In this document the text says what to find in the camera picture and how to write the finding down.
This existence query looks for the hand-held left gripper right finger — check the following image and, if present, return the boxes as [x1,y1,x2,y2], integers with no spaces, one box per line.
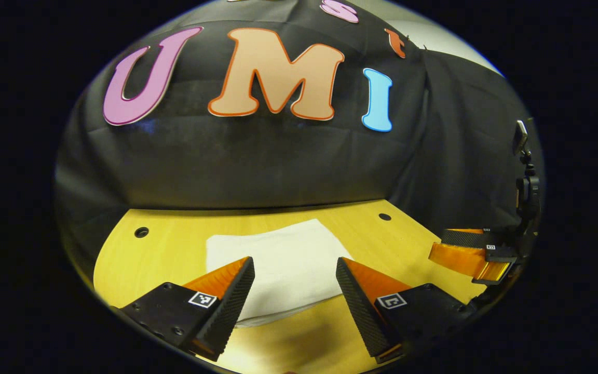
[335,257,479,364]

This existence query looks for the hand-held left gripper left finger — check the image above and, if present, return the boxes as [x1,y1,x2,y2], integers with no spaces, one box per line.
[115,256,256,363]

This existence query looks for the white jeans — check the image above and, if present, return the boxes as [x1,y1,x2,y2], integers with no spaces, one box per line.
[206,218,354,329]

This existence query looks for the black backdrop cloth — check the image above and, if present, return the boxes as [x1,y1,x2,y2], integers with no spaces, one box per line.
[54,0,545,281]

